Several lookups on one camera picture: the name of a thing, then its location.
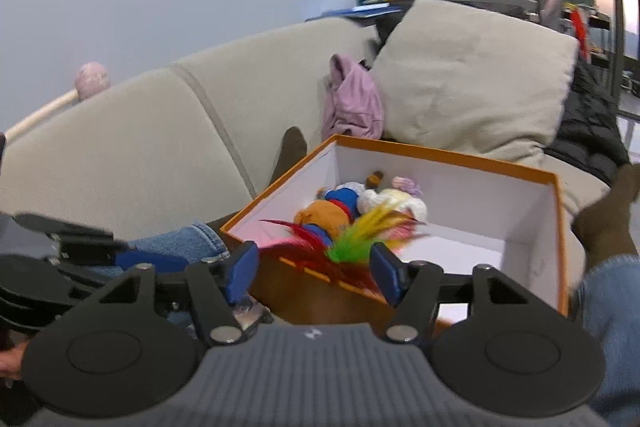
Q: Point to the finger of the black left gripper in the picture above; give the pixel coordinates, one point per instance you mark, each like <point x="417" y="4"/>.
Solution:
<point x="161" y="262"/>

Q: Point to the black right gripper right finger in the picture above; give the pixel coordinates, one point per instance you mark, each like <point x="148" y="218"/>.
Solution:
<point x="411" y="289"/>

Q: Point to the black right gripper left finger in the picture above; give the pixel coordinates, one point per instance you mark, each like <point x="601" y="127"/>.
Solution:
<point x="215" y="288"/>

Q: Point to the red green feather toy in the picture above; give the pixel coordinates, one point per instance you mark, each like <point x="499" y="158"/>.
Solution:
<point x="347" y="260"/>

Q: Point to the white crochet bunny plush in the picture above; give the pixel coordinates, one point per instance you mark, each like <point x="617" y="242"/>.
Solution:
<point x="403" y="196"/>

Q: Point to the bear plush chef sailor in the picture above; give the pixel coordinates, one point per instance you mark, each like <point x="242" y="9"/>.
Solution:
<point x="334" y="209"/>

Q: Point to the person's left hand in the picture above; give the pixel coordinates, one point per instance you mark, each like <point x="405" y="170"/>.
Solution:
<point x="11" y="361"/>

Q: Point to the left leg blue jeans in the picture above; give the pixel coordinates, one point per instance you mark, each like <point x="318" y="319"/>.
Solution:
<point x="203" y="240"/>

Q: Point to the leg blue jeans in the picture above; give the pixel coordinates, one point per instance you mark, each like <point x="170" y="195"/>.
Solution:
<point x="203" y="240"/>
<point x="607" y="299"/>

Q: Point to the orange cardboard box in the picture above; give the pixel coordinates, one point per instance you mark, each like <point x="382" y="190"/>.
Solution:
<point x="479" y="212"/>

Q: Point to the beige sofa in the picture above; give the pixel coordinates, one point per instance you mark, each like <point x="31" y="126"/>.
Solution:
<point x="198" y="139"/>

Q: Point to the pink massage hammer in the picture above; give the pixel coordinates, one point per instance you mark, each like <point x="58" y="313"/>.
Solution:
<point x="90" y="80"/>

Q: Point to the lilac cloth garment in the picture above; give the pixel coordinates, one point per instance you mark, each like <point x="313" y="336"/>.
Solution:
<point x="352" y="105"/>

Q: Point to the right leg blue jeans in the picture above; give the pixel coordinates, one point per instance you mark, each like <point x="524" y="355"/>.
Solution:
<point x="607" y="299"/>

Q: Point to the beige cushion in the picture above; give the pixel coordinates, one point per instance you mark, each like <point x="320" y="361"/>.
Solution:
<point x="474" y="81"/>

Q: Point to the black puffer jacket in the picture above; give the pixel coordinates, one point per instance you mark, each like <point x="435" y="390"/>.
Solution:
<point x="588" y="137"/>

